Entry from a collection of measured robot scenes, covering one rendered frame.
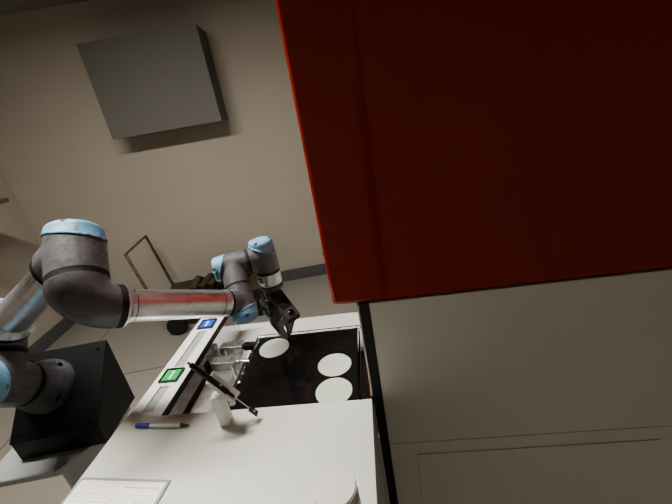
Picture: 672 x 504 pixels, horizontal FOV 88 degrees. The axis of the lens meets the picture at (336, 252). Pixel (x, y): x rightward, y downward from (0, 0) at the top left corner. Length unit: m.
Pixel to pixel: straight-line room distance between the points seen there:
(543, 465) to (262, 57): 3.27
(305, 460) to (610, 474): 0.76
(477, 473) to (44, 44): 4.03
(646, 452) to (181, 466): 1.05
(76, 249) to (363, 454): 0.71
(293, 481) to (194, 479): 0.20
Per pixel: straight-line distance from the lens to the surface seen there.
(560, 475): 1.16
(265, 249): 1.07
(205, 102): 3.25
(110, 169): 3.90
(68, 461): 1.35
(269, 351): 1.21
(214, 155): 3.55
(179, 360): 1.23
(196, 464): 0.89
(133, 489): 0.92
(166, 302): 0.91
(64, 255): 0.89
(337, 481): 0.65
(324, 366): 1.09
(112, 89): 3.49
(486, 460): 1.06
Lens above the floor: 1.59
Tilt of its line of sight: 22 degrees down
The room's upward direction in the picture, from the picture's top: 10 degrees counter-clockwise
